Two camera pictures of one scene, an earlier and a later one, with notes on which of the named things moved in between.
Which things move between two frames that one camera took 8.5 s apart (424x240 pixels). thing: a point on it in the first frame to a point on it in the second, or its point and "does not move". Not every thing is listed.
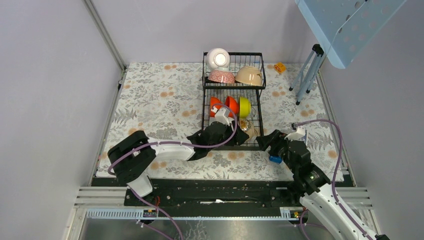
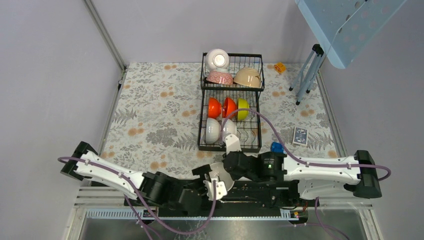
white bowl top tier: x=217 y=57 does not move
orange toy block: x=279 y=67 does not move
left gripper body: x=227 y=135 to x=198 y=186
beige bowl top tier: x=249 y=75 does not move
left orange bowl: x=214 y=100 does not move
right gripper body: x=281 y=150 to x=252 y=176
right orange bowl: x=232 y=104 does not move
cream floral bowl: x=248 y=128 to x=218 y=168
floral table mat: x=164 y=102 does not move
